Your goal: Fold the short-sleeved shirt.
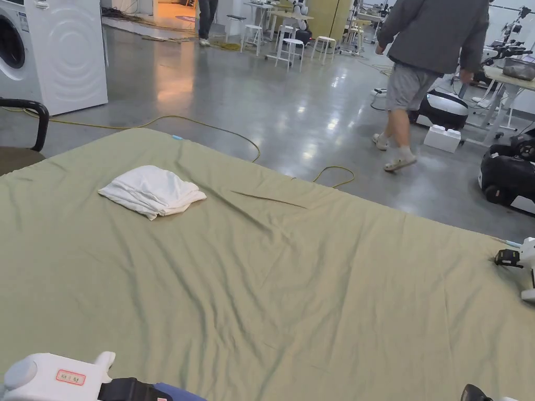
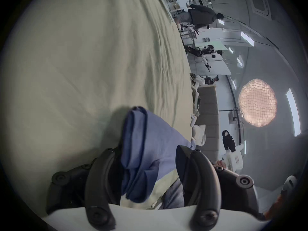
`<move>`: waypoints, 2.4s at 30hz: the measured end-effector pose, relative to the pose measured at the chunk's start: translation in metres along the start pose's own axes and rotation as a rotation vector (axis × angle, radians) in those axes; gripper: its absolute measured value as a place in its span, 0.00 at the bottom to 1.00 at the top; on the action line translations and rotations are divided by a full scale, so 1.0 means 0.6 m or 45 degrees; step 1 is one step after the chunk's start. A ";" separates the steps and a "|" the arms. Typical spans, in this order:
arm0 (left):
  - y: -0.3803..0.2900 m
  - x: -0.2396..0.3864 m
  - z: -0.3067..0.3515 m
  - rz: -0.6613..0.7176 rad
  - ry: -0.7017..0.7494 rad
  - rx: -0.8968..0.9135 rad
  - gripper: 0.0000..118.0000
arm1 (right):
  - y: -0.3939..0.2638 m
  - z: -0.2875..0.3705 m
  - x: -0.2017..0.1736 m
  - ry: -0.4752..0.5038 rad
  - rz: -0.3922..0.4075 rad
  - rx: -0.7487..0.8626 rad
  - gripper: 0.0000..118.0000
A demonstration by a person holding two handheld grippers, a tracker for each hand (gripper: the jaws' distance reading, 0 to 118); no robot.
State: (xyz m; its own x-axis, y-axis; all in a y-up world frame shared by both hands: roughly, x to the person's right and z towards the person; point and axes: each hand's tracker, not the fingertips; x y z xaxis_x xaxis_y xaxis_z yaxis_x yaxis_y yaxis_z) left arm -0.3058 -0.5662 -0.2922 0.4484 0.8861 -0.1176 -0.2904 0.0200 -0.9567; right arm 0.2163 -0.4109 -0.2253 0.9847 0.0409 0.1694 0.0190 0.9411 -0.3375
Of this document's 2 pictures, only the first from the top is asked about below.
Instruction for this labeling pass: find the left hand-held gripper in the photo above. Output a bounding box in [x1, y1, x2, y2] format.
[0, 351, 158, 401]

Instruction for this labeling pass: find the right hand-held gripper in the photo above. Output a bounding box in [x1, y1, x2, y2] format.
[461, 384, 521, 401]

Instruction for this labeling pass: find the dark blue shirt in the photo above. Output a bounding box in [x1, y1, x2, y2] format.
[149, 382, 198, 401]

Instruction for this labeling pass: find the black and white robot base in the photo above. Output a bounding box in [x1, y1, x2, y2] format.
[411, 89, 470, 131]
[478, 128, 535, 206]

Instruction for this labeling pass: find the spare hand-held gripper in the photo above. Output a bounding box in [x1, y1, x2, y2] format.
[494, 237, 535, 302]

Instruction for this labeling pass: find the white folded cloth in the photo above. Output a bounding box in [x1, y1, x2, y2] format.
[98, 165, 207, 221]

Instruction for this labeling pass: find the black chair with brown seat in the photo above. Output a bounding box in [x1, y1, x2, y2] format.
[0, 98, 51, 177]

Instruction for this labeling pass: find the bed with pale green sheet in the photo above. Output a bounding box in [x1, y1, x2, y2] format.
[0, 127, 535, 401]

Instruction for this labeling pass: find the white plastic box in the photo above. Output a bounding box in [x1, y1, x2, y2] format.
[423, 126, 463, 154]

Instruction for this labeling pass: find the white-legged table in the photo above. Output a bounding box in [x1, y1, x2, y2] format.
[461, 54, 535, 147]

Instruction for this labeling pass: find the white washing machine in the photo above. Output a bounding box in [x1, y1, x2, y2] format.
[0, 0, 109, 117]

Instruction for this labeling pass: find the white round stool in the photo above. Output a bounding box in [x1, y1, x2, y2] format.
[311, 36, 338, 65]
[241, 25, 264, 55]
[274, 39, 304, 73]

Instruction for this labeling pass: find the white humanoid robot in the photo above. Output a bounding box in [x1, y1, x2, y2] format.
[283, 0, 313, 44]

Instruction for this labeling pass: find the yellow cable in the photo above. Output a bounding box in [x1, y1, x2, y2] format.
[0, 106, 356, 190]

